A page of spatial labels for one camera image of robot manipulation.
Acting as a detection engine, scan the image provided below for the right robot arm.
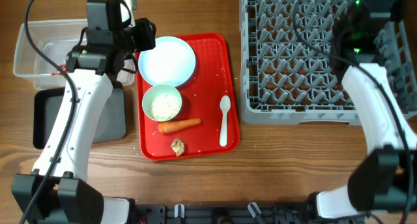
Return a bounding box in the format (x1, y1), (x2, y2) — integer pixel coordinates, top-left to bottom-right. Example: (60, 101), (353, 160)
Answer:
(309, 0), (416, 223)

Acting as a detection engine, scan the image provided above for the black waste bin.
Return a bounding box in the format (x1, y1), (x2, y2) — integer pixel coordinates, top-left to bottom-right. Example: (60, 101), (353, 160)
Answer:
(33, 81), (126, 150)

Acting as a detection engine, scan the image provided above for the white plastic spoon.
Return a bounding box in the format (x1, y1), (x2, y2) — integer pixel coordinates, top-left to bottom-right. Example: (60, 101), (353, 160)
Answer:
(219, 95), (231, 147)

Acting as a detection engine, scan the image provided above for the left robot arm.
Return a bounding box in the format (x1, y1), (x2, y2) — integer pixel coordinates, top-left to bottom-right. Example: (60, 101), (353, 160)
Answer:
(12, 0), (156, 223)

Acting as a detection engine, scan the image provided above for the beige food lump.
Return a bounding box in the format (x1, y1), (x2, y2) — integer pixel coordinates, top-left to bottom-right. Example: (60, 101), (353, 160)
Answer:
(171, 139), (185, 156)

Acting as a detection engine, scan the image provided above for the light blue plate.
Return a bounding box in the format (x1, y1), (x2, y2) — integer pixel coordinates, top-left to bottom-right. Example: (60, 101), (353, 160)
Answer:
(138, 36), (196, 87)

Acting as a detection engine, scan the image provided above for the orange carrot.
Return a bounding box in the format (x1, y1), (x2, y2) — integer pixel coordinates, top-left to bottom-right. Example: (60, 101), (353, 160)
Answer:
(158, 118), (202, 134)

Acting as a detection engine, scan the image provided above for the red snack wrapper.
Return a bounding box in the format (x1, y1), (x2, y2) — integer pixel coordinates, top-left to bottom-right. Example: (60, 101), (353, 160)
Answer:
(51, 64), (68, 76)

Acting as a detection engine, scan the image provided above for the green bowl with rice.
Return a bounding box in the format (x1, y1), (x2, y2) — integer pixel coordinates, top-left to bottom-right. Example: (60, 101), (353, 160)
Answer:
(141, 85), (182, 122)

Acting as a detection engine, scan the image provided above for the grey dishwasher rack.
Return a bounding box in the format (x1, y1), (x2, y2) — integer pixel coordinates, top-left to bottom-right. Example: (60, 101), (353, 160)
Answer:
(239, 0), (417, 126)

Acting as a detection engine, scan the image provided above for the red plastic tray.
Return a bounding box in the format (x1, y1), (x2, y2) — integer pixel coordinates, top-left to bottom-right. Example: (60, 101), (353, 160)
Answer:
(136, 33), (240, 161)

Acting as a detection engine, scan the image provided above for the clear plastic bin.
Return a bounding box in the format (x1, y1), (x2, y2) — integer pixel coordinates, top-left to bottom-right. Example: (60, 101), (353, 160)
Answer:
(12, 18), (136, 91)

